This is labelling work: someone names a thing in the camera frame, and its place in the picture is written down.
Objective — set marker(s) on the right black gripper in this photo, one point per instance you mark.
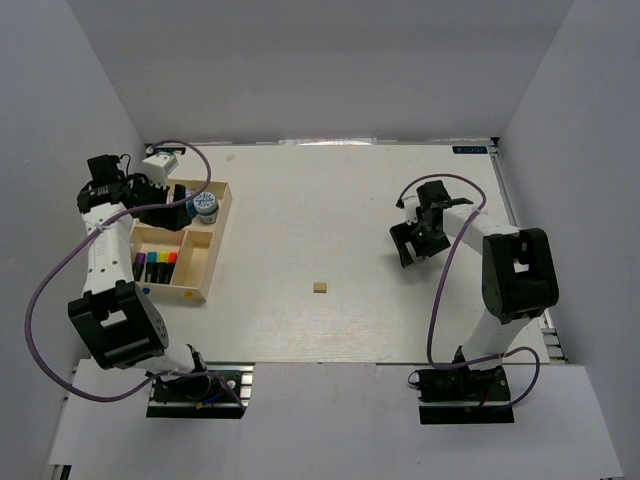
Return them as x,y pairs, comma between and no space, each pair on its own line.
404,233

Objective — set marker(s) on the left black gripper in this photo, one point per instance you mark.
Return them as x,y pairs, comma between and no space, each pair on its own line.
172,218

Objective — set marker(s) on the blue slime jar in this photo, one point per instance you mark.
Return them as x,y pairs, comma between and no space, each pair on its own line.
190,208
206,206

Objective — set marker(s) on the orange cap highlighter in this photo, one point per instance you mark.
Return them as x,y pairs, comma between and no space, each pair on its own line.
170,266

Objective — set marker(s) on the yellow cap highlighter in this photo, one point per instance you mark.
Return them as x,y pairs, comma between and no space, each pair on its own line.
161,266

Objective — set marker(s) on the blue cap highlighter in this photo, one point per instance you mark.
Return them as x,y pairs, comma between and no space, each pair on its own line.
150,266

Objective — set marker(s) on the purple cap highlighter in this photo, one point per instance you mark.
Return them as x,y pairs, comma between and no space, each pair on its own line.
139,266

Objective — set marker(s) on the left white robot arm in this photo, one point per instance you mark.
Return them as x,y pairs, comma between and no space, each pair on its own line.
114,317

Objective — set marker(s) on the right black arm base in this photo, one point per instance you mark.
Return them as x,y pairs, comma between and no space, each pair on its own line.
462,396

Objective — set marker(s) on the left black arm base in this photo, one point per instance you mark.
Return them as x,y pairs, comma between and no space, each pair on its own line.
203,398

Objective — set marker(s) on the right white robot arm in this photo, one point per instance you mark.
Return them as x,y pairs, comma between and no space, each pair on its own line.
518,278

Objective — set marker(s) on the wooden compartment tray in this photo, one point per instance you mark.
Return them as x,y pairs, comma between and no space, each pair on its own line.
197,245

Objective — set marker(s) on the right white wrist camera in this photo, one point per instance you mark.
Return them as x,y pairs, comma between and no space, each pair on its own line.
412,209

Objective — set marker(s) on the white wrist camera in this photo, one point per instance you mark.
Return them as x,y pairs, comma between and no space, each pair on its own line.
412,209
158,167

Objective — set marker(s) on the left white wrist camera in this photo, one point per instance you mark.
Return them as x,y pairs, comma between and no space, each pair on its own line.
158,167

